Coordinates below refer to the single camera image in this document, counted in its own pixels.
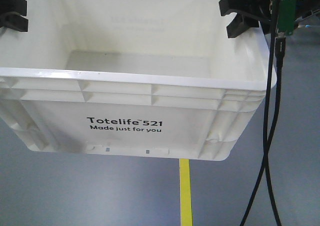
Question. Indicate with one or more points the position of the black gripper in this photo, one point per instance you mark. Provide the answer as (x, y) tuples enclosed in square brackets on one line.
[(250, 12)]

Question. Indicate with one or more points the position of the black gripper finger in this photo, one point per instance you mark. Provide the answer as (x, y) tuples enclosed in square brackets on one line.
[(14, 22), (13, 7)]

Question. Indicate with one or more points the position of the yellow floor tape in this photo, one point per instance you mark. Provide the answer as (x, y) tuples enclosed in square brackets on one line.
[(186, 214)]

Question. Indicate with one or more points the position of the green circuit board right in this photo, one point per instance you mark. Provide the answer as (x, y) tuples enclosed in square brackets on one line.
[(286, 17)]

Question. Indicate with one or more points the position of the white plastic tote crate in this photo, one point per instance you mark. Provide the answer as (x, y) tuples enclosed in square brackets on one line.
[(145, 78)]

